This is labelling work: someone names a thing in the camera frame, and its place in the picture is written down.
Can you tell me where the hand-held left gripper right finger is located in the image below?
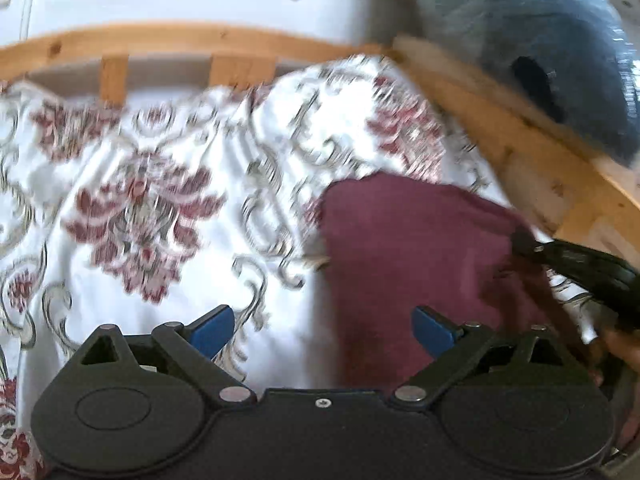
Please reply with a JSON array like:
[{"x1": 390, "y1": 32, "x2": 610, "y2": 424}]
[{"x1": 391, "y1": 306, "x2": 577, "y2": 411}]

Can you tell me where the plastic-wrapped blue bundle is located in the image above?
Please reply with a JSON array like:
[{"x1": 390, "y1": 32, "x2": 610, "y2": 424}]
[{"x1": 400, "y1": 0, "x2": 640, "y2": 166}]

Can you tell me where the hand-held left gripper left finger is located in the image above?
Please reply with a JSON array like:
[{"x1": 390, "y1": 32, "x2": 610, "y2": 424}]
[{"x1": 69, "y1": 305, "x2": 258, "y2": 408}]

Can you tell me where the person's right hand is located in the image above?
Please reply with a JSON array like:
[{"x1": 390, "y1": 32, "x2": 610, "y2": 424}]
[{"x1": 592, "y1": 327, "x2": 640, "y2": 392}]

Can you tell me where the floral patterned white bedspread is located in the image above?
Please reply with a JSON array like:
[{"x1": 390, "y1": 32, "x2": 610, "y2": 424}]
[{"x1": 0, "y1": 55, "x2": 616, "y2": 480}]

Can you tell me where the wooden bed frame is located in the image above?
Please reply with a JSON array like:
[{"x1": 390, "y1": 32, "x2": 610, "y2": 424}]
[{"x1": 0, "y1": 22, "x2": 640, "y2": 281}]

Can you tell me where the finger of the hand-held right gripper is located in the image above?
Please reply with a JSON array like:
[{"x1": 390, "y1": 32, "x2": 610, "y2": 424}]
[{"x1": 510, "y1": 230, "x2": 556, "y2": 267}]

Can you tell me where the white pillow with floral print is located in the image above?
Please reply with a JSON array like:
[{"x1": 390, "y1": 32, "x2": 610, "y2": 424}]
[{"x1": 0, "y1": 0, "x2": 416, "y2": 56}]

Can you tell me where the maroon shirt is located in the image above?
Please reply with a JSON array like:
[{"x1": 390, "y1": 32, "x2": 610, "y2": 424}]
[{"x1": 312, "y1": 172, "x2": 606, "y2": 391}]

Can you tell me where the black item inside plastic wrap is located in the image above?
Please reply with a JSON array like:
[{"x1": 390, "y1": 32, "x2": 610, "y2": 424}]
[{"x1": 510, "y1": 55, "x2": 572, "y2": 125}]

